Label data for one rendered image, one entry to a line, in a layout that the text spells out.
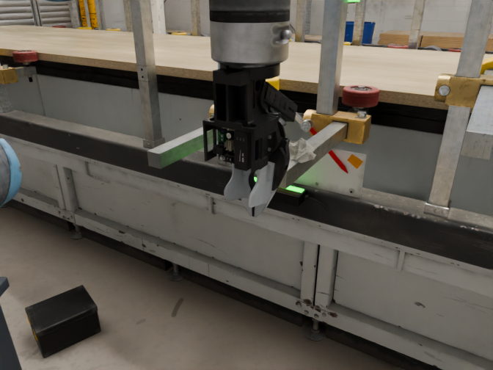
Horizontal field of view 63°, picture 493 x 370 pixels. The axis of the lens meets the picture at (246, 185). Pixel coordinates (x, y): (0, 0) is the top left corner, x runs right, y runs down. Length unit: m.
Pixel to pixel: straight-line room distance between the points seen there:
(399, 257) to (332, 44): 0.48
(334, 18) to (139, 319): 1.24
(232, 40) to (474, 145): 0.30
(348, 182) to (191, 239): 0.88
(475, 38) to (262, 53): 0.44
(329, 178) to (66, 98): 1.20
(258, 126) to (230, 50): 0.09
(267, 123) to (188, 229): 1.17
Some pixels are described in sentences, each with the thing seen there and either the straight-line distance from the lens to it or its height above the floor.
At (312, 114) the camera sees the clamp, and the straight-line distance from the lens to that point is 0.88.
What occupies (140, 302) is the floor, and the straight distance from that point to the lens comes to 1.71.
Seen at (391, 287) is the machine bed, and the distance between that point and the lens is 1.33.
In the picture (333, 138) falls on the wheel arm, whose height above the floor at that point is 0.85.
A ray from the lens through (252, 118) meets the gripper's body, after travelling 0.48.
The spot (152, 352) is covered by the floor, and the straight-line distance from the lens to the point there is 1.52.
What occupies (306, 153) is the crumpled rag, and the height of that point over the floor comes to 0.87.
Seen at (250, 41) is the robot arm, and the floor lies 1.06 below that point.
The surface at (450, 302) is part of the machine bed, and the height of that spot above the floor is 0.32.
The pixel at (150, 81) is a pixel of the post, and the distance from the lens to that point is 1.14.
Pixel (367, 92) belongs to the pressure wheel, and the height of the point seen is 0.91.
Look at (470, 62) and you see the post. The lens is 0.81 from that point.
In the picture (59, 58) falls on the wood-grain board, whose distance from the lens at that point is 1.68.
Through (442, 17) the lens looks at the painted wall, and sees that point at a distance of 8.02.
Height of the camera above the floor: 1.10
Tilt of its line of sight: 25 degrees down
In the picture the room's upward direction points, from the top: straight up
